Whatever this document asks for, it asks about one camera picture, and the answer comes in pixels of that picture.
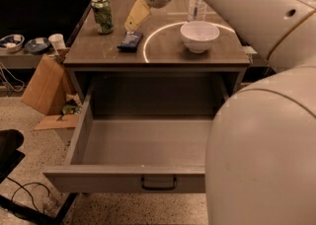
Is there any dark blue rxbar wrapper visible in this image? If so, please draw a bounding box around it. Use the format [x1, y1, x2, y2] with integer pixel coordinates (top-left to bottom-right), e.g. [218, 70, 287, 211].
[118, 32, 143, 52]

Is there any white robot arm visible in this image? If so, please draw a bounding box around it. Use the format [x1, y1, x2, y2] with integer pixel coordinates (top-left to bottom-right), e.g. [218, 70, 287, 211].
[145, 0, 316, 225]

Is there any grey cabinet with top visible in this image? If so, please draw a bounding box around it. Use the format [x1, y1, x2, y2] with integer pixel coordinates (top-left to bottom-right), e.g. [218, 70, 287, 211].
[62, 0, 251, 118]

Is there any open grey top drawer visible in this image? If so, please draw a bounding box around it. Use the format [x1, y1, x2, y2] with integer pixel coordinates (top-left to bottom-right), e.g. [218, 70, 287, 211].
[42, 82, 231, 194]

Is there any green soda can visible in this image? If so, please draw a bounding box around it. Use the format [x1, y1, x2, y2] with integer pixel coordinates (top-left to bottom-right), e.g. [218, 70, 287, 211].
[91, 0, 114, 35]

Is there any clear plastic water bottle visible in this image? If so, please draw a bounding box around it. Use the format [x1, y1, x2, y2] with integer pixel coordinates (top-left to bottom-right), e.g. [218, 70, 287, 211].
[188, 0, 207, 22]

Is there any white ceramic bowl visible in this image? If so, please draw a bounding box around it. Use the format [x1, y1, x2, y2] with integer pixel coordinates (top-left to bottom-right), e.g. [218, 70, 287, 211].
[180, 21, 220, 53]

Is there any white paper cup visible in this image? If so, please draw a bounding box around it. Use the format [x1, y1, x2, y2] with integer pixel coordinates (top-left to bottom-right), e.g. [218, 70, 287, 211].
[48, 34, 66, 50]

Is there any dark blue plate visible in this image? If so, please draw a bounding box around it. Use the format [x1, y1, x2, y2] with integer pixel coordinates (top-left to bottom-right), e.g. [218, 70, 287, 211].
[25, 37, 50, 54]

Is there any green snack package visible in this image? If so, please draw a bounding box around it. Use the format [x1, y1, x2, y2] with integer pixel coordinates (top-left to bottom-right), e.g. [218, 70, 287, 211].
[61, 105, 81, 115]

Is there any low grey shelf bench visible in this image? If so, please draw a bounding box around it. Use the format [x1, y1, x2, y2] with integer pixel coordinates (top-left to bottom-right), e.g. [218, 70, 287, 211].
[0, 48, 71, 71]

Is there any blue patterned bowl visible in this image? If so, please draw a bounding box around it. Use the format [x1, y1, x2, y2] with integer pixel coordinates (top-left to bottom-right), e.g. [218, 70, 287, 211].
[0, 35, 25, 53]

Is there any flat cardboard piece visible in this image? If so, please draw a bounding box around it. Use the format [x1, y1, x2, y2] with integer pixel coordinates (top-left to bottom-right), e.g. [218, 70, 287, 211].
[35, 114, 79, 130]

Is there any black chair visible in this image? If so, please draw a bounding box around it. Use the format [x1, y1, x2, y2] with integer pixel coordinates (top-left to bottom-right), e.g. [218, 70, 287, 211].
[0, 129, 24, 183]

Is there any black drawer handle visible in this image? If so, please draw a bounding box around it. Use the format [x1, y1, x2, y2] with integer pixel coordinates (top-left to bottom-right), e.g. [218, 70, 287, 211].
[140, 177, 177, 191]

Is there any black floor cable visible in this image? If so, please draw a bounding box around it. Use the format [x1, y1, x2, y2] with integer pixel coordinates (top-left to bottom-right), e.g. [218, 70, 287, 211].
[4, 177, 53, 213]

